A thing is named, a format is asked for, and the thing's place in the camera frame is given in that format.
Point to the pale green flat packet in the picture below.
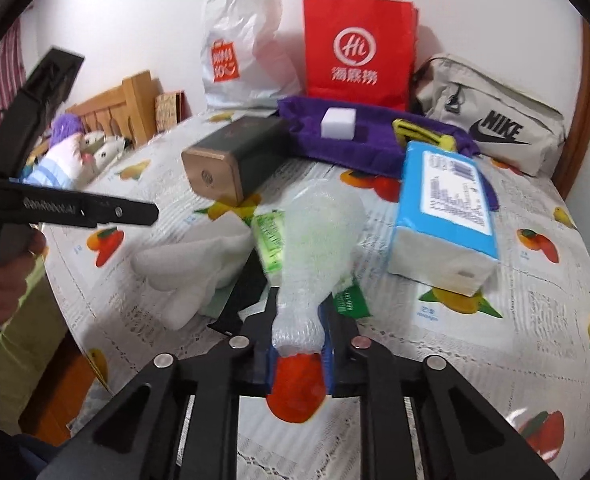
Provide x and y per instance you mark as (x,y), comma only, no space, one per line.
(222,305)

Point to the purple fleece cloth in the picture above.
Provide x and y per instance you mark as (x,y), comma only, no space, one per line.
(305,135)

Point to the patterned small box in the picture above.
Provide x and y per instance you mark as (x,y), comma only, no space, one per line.
(169,110)

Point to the white plush toy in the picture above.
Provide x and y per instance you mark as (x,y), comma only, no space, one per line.
(102,152)

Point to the dark green book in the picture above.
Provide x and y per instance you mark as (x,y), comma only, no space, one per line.
(255,150)

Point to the plush doll purple hair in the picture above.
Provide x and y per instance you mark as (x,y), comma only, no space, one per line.
(65,160)

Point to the blue tissue pack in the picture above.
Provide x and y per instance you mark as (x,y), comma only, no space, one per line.
(425,220)

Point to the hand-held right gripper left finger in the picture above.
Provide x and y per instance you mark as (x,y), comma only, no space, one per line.
(262,355)

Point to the wooden headboard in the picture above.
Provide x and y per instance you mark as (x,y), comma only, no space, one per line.
(135,95)

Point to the green wipes packet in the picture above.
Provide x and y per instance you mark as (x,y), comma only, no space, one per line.
(350,300)

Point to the yellow black clip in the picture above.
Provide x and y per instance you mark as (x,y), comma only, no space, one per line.
(415,132)

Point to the person's left hand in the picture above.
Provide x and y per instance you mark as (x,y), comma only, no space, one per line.
(0,295)

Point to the black object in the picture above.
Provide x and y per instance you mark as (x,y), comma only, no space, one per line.
(250,285)

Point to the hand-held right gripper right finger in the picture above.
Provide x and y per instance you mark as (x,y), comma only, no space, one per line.
(329,360)

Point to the green tissue packet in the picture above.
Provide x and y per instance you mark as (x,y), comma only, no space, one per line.
(267,240)

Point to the beige sling bag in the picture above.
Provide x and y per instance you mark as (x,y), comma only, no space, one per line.
(500,105)

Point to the white plastic shopping bag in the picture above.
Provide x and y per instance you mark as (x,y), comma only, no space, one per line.
(245,20)

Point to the fruit print tablecloth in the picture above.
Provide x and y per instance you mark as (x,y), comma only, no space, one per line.
(475,360)

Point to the green cloth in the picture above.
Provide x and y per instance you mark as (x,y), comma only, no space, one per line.
(25,330)

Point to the red paper bag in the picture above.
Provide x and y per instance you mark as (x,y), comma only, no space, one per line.
(360,25)

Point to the white sponge block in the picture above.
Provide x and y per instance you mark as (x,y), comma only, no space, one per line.
(338,122)

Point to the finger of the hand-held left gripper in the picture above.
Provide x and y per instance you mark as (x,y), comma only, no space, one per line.
(100,210)

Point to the person's dark clothing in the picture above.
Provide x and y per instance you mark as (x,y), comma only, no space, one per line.
(20,457)

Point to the red striped curtain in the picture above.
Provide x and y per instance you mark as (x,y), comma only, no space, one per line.
(7,65)

